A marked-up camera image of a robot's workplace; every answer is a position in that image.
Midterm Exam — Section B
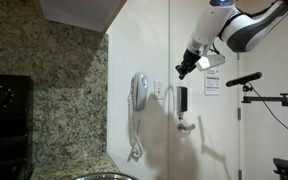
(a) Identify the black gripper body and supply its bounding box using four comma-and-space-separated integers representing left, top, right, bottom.
180, 48, 202, 72

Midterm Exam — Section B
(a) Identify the white wall light switch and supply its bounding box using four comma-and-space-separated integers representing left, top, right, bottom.
153, 80, 165, 100

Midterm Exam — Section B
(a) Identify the black electronic door lock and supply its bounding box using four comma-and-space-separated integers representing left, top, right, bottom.
176, 85, 189, 114

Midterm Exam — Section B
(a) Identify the white paper door notice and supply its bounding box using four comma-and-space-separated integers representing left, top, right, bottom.
203, 66, 221, 97

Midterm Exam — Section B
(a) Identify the white door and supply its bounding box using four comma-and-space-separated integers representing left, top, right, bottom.
168, 0, 242, 180

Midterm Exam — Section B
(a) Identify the granite kitchen counter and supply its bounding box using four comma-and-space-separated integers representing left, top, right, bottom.
28, 154, 142, 180

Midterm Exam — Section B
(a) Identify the black countertop appliance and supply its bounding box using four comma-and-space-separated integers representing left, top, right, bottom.
0, 73, 35, 180

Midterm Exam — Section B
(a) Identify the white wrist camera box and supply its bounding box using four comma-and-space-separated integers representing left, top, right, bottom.
195, 53, 227, 72

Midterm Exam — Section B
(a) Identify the grey wall telephone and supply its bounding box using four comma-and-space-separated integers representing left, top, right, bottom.
130, 71, 149, 112

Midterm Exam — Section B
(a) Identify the metal lever door handle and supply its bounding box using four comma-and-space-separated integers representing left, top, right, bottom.
177, 122, 196, 133

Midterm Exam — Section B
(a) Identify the black bar stereo camera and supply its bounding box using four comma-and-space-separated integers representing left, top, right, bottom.
225, 71, 263, 88

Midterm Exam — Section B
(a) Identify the coiled telephone cord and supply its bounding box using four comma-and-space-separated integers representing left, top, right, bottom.
126, 84, 144, 163

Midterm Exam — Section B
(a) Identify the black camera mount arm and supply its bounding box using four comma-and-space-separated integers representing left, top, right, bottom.
241, 84, 288, 108

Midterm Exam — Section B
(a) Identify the thin black camera cable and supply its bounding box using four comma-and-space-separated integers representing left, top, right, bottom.
250, 87, 288, 142

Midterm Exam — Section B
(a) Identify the white-bottomed wall cabinet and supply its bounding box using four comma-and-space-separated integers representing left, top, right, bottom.
39, 0, 128, 33

